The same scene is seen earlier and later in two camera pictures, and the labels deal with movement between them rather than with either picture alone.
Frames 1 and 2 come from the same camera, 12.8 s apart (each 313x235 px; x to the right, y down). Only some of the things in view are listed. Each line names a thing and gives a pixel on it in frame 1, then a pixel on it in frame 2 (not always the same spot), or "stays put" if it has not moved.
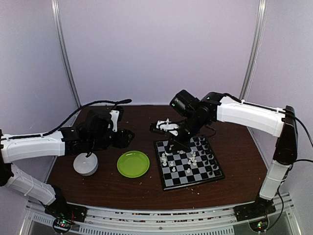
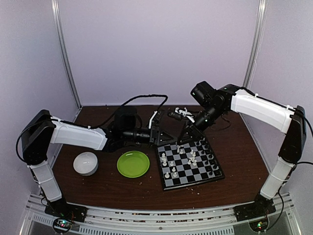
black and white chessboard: (179, 169) stays put
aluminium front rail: (285, 220) stays put
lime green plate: (133, 164) stays put
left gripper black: (122, 141) -> (155, 129)
